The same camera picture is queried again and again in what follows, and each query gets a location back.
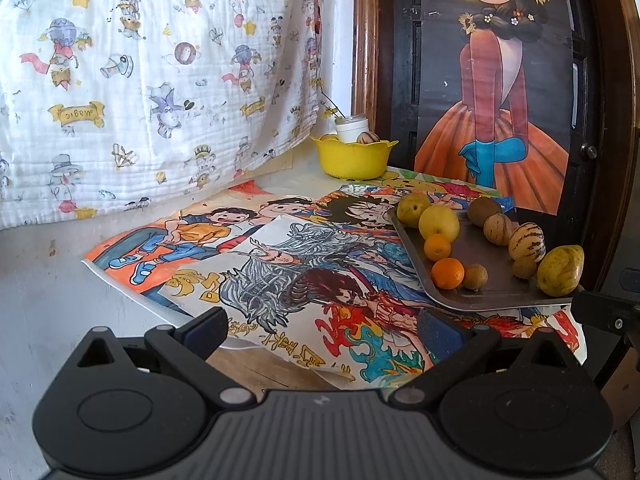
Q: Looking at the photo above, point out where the spiky-haired fighter paper drawing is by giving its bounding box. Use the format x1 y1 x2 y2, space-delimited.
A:
300 185 417 242

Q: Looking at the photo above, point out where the wall poster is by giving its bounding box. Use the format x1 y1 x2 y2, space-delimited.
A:
414 0 574 216

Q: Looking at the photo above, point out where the large striped pepino melon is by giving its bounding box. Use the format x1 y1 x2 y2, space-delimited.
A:
508 222 546 264

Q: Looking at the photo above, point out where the cardboard box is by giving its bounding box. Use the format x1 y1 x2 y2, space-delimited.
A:
597 355 640 432

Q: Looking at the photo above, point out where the two boys paper drawing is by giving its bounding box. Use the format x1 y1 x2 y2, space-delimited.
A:
82 182 321 311

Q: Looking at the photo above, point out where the white printed blanket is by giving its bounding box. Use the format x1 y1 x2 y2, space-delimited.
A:
0 0 327 231

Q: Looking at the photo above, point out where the white-haired warrior paper drawing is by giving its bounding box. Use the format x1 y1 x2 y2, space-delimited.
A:
165 215 584 392

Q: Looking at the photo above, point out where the twig with yellow flowers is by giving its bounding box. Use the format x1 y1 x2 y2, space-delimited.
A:
320 90 346 122

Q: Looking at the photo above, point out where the yellow smiley paper drawing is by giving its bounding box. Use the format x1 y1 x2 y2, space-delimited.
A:
380 170 516 217

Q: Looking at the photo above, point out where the small striped pepino melon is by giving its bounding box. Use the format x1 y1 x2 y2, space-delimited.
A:
483 213 516 247

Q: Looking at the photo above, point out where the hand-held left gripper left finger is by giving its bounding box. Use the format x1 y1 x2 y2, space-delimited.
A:
65 306 258 407

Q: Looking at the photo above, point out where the yellow lemon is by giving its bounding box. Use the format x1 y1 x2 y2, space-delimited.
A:
418 205 460 242

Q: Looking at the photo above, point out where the brown wooden door frame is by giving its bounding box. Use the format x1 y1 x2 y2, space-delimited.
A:
350 0 396 144

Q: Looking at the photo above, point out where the grey metal tray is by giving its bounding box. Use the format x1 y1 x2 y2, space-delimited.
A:
387 205 584 314

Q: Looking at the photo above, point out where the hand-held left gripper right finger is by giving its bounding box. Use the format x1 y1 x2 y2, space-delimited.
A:
390 307 585 407

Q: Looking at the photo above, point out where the white jar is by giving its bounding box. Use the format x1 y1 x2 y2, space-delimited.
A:
334 115 370 145

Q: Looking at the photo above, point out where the yellow plastic bowl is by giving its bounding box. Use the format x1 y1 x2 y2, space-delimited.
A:
310 135 398 181

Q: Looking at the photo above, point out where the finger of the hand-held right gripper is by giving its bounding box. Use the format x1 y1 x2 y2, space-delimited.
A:
571 290 640 337

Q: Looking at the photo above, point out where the yellow-green mango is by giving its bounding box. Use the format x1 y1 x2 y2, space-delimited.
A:
536 245 585 298

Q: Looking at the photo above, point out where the small orange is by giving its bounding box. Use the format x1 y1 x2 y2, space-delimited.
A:
431 257 466 291
424 234 453 263

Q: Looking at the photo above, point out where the brown kiwi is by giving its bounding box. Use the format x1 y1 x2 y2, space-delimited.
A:
467 196 501 228

